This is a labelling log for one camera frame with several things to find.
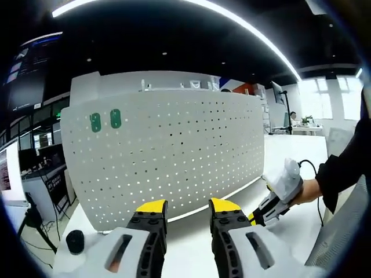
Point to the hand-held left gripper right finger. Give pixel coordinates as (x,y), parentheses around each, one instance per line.
(232,246)

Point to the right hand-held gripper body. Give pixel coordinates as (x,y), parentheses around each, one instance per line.
(287,182)

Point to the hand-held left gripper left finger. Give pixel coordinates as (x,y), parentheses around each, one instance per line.
(150,240)

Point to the white perforated mounting plate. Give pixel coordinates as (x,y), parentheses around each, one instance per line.
(174,150)

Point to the green metal hook assembly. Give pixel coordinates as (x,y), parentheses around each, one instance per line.
(95,123)
(115,118)

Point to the person's right hand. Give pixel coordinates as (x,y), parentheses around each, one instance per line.
(307,191)

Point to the white office table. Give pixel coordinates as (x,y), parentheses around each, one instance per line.
(307,129)

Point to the grey mesh office chair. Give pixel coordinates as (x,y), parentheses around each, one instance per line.
(342,226)

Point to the green potted plant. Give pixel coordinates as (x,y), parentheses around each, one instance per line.
(307,120)

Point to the black computer mouse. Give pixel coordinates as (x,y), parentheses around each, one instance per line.
(75,241)

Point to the monitor on black stand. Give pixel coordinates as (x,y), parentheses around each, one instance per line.
(279,92)

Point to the black tripod stand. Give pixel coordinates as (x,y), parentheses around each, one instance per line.
(37,223)

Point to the ceiling light strip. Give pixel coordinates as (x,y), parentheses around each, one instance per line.
(246,23)

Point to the large dark wall screen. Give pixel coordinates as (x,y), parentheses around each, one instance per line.
(32,75)

